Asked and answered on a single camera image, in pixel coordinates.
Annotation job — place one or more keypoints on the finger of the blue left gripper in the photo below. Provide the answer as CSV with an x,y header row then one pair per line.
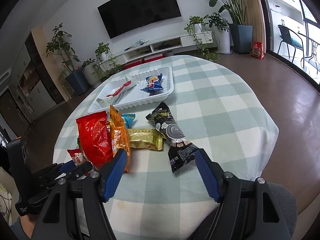
x,y
67,167

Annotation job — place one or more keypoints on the black sesame snack packet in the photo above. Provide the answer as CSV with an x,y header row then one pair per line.
x,y
181,151

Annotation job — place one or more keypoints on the black balcony chair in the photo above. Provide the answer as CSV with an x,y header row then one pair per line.
x,y
291,38

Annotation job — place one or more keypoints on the left tall potted plant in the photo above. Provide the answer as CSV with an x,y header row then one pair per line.
x,y
69,74

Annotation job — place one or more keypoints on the black wall television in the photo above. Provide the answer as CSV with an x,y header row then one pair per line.
x,y
121,16

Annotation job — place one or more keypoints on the wooden shelf cabinet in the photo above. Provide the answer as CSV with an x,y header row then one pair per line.
x,y
34,82

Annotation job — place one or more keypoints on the white red snack packet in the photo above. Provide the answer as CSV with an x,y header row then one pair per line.
x,y
120,91

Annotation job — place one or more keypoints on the red snack bag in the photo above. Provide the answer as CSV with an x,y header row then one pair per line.
x,y
95,139

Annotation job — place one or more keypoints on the white plastic tray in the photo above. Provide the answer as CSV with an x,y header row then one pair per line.
x,y
134,96

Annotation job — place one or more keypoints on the plant in white pot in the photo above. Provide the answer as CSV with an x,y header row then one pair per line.
x,y
220,28

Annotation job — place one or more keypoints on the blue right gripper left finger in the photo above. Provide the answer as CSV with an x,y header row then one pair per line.
x,y
111,174

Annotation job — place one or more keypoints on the gold snack packet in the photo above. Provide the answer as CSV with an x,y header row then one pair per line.
x,y
146,139

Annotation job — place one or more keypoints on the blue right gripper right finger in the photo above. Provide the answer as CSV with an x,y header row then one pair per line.
x,y
204,166

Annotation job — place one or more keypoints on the person's left hand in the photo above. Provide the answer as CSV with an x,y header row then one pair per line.
x,y
28,223

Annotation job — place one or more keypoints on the orange snack packet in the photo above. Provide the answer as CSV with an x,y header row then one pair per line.
x,y
119,135

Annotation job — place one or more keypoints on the small trailing plant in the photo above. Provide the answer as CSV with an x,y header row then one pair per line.
x,y
203,38
106,63

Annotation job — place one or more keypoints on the blue cartoon snack packet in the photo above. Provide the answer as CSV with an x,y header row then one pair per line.
x,y
128,119

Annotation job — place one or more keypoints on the red bag on floor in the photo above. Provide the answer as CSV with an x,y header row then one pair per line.
x,y
258,50

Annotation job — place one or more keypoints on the white tv cabinet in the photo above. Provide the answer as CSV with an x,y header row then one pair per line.
x,y
180,42

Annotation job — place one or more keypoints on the green white checkered tablecloth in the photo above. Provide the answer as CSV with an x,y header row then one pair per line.
x,y
162,195

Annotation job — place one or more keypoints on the left plant ribbed pot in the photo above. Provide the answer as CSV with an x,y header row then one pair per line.
x,y
88,68

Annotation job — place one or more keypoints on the blue red snack packet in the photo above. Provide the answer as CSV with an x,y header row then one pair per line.
x,y
154,84

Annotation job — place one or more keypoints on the tall plant dark pot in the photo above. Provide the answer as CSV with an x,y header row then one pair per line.
x,y
242,33

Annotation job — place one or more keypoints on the left small trailing plant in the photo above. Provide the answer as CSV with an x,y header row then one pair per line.
x,y
106,63

